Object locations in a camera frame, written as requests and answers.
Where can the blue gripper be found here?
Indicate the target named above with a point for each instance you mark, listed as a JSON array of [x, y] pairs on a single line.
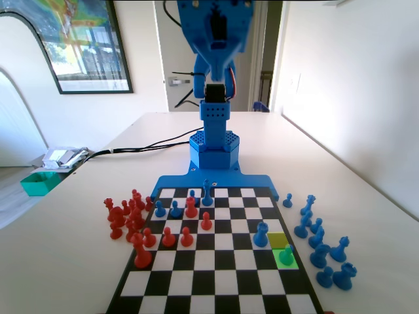
[[218, 69]]

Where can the blue chess pawn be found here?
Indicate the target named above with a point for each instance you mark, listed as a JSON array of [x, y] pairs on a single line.
[[286, 256], [287, 202], [193, 193], [325, 278], [175, 212], [317, 226], [159, 211]]

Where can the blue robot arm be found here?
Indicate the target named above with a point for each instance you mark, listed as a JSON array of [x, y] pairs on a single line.
[[214, 131]]

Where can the tall blue piece back row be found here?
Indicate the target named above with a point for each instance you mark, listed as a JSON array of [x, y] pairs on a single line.
[[206, 196]]

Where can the red piece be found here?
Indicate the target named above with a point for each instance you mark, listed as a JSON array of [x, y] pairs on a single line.
[[190, 209]]

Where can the red chess pawn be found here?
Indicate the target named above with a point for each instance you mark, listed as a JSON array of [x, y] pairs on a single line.
[[149, 239], [168, 238], [205, 222], [125, 208], [149, 204], [186, 238], [132, 204]]

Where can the red chess bishop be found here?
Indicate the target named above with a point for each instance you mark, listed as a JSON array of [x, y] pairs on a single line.
[[137, 218], [137, 199]]

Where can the blue chess queen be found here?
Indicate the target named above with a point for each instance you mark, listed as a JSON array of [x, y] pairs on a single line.
[[340, 251], [309, 204]]

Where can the blue chess rook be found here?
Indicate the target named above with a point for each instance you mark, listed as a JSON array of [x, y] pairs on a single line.
[[345, 278], [262, 235]]

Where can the white door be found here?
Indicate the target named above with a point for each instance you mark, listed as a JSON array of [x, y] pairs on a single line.
[[173, 49]]

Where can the blue chair back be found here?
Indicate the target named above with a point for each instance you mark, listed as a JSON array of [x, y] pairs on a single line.
[[261, 107]]

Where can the framed map picture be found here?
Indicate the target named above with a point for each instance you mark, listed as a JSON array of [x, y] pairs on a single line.
[[85, 49]]

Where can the cardboard box with papers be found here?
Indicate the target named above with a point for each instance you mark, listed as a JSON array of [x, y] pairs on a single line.
[[60, 158]]

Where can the black white chessboard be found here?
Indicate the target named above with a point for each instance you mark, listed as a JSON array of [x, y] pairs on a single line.
[[212, 261]]

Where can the white arched panel black edge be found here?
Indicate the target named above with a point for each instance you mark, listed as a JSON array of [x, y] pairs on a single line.
[[16, 114]]

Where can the green plastic box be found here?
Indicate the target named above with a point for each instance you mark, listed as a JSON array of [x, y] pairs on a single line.
[[37, 186]]

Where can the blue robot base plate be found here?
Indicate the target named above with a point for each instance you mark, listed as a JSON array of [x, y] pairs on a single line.
[[183, 180]]

